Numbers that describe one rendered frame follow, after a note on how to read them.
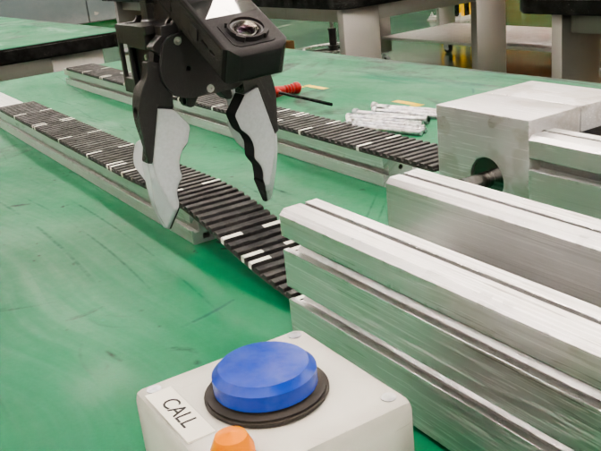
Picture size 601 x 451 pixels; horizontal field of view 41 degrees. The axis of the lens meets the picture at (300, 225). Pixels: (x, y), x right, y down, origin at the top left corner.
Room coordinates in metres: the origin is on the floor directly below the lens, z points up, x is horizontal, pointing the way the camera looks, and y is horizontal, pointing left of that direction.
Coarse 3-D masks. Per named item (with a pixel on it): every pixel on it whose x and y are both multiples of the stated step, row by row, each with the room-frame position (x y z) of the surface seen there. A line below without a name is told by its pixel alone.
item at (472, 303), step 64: (448, 192) 0.41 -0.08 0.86; (320, 256) 0.40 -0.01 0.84; (384, 256) 0.34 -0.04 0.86; (448, 256) 0.33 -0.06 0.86; (512, 256) 0.37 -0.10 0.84; (576, 256) 0.33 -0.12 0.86; (320, 320) 0.39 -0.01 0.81; (384, 320) 0.34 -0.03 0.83; (448, 320) 0.32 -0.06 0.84; (512, 320) 0.27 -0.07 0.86; (576, 320) 0.26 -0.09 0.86; (448, 384) 0.32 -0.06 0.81; (512, 384) 0.27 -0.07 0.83; (576, 384) 0.26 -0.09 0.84; (448, 448) 0.30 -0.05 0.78; (512, 448) 0.27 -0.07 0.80; (576, 448) 0.24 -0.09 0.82
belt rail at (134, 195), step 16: (0, 96) 1.27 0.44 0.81; (0, 112) 1.15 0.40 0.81; (16, 128) 1.11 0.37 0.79; (32, 144) 1.02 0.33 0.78; (48, 144) 0.97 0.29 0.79; (64, 160) 0.90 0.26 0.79; (80, 160) 0.84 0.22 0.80; (96, 176) 0.80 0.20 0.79; (112, 176) 0.76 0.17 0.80; (112, 192) 0.76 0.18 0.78; (128, 192) 0.74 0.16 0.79; (144, 192) 0.68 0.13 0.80; (144, 208) 0.69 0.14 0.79; (160, 224) 0.66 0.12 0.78; (176, 224) 0.63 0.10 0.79; (192, 224) 0.62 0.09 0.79; (192, 240) 0.60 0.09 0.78; (208, 240) 0.61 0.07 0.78
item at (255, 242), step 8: (264, 232) 0.55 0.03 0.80; (272, 232) 0.55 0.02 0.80; (280, 232) 0.56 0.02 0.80; (240, 240) 0.54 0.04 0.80; (248, 240) 0.54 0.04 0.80; (256, 240) 0.55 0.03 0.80; (264, 240) 0.54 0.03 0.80; (272, 240) 0.54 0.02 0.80; (280, 240) 0.54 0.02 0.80; (288, 240) 0.55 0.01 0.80; (232, 248) 0.54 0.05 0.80; (240, 248) 0.53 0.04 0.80; (248, 248) 0.53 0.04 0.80; (256, 248) 0.53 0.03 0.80; (240, 256) 0.53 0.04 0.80
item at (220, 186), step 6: (204, 186) 0.64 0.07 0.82; (210, 186) 0.64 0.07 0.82; (216, 186) 0.64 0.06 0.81; (222, 186) 0.64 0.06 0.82; (228, 186) 0.64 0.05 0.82; (180, 192) 0.63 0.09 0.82; (186, 192) 0.63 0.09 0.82; (192, 192) 0.63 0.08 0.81; (198, 192) 0.63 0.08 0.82; (204, 192) 0.63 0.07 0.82; (210, 192) 0.63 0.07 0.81; (180, 198) 0.62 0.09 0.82; (186, 198) 0.62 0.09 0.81; (192, 198) 0.62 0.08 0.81
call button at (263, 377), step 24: (240, 360) 0.28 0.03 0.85; (264, 360) 0.27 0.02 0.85; (288, 360) 0.27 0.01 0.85; (312, 360) 0.27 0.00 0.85; (216, 384) 0.26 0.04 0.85; (240, 384) 0.26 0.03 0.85; (264, 384) 0.26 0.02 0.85; (288, 384) 0.26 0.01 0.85; (312, 384) 0.26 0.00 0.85; (240, 408) 0.25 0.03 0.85; (264, 408) 0.25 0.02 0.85
